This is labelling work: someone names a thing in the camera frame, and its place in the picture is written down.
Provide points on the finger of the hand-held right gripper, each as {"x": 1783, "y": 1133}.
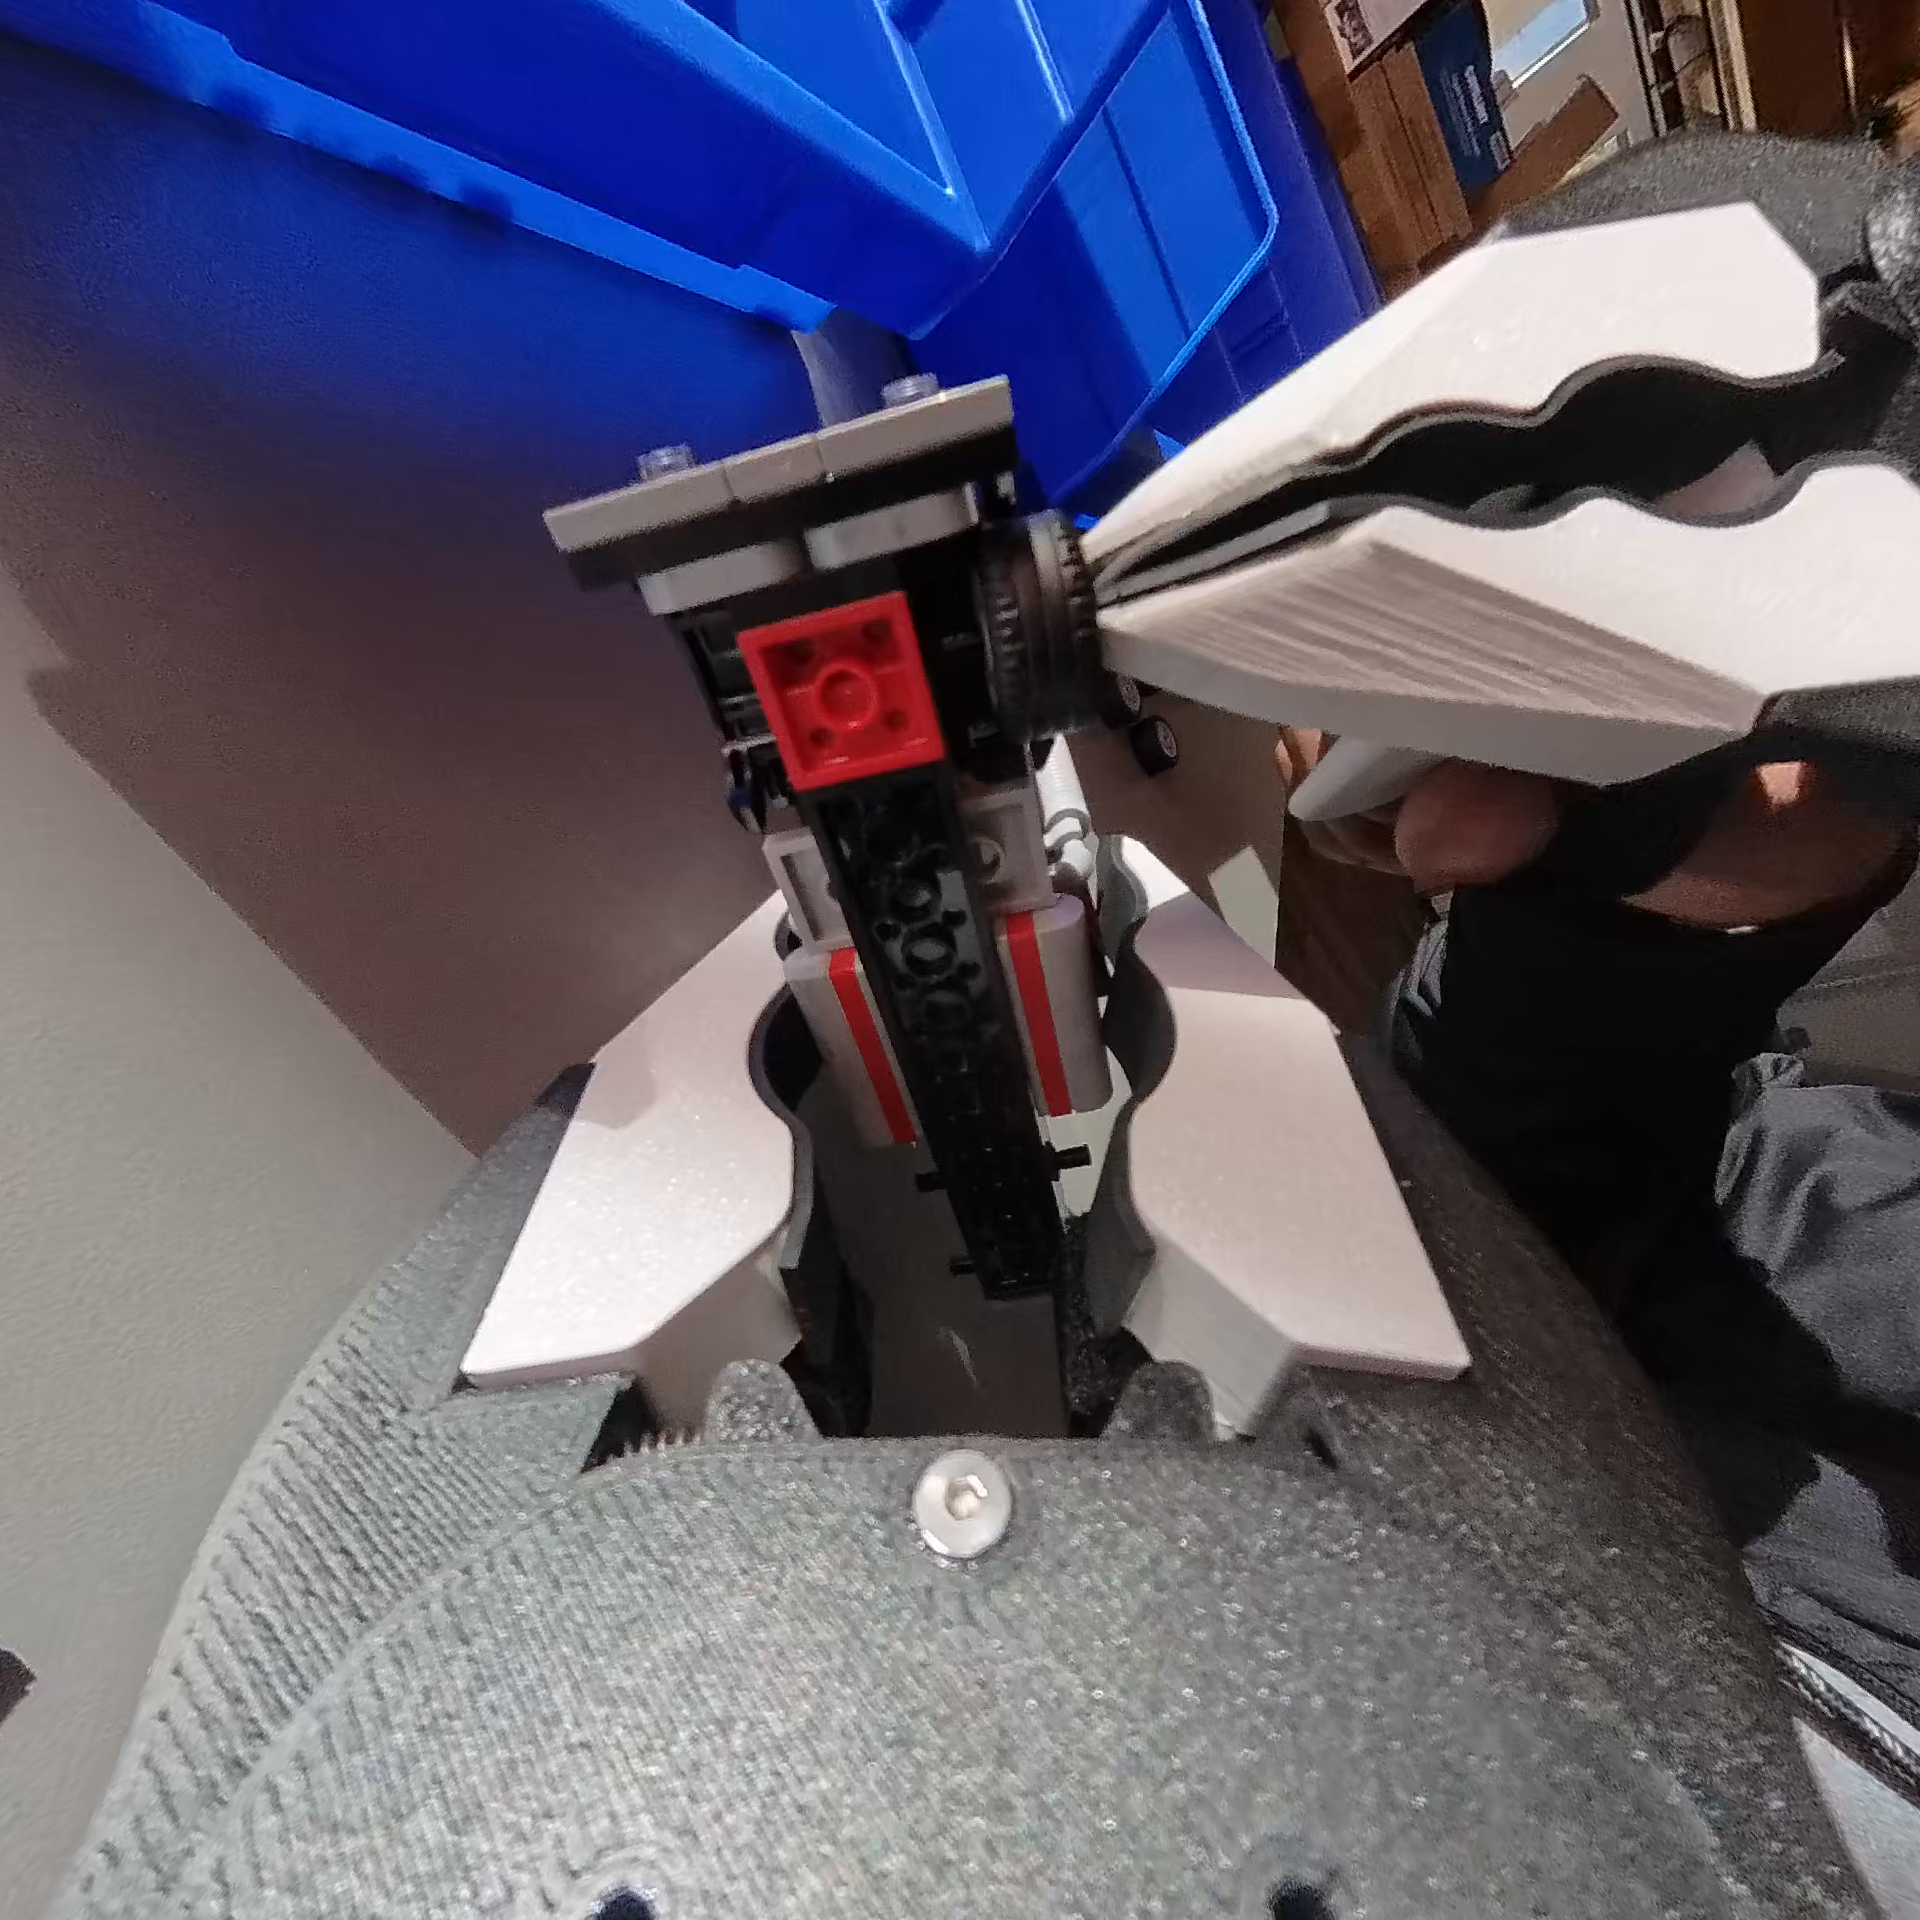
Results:
{"x": 1577, "y": 315}
{"x": 1499, "y": 632}

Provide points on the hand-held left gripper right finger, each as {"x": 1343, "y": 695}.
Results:
{"x": 1276, "y": 1199}

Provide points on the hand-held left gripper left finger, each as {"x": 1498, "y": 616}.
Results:
{"x": 632, "y": 1199}

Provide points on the black toy wheel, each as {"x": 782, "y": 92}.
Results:
{"x": 1043, "y": 632}

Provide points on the toy brick vehicle model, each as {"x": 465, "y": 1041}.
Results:
{"x": 842, "y": 706}

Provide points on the grey desk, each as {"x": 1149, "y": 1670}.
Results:
{"x": 226, "y": 976}

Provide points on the person's right hand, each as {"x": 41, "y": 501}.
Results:
{"x": 1476, "y": 842}

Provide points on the blue printed carton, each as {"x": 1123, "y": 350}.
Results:
{"x": 1476, "y": 118}

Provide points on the person's dark jacket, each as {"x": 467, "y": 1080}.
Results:
{"x": 1652, "y": 1126}

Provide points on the blue plastic bin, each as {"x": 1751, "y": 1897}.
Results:
{"x": 1169, "y": 301}
{"x": 599, "y": 118}

